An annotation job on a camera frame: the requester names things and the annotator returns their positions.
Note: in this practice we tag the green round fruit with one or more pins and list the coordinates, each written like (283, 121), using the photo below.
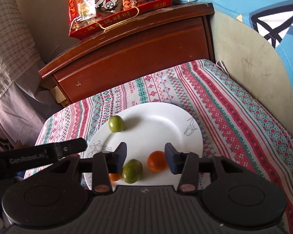
(132, 171)
(116, 124)

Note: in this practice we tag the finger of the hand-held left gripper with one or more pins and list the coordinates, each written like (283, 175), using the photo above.
(70, 146)

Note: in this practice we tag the red snack gift bag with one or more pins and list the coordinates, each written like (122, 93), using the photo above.
(88, 7)

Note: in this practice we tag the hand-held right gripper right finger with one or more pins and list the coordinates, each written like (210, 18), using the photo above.
(170, 159)

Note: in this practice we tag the checked beige curtain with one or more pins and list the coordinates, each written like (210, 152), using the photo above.
(9, 41)

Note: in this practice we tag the red green patterned tablecloth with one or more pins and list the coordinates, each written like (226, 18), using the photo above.
(222, 117)

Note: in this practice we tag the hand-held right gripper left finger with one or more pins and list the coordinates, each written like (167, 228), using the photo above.
(120, 158)

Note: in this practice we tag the pale green cushion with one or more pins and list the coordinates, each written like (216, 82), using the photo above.
(246, 65)

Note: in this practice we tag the cardboard box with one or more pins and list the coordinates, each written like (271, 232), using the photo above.
(57, 93)

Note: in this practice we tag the orange mandarin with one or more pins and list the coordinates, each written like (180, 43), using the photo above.
(115, 177)
(156, 162)

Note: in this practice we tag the white ceramic plate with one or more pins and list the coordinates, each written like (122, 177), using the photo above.
(149, 126)

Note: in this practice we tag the brown wooden nightstand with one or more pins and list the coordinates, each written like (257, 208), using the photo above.
(136, 53)

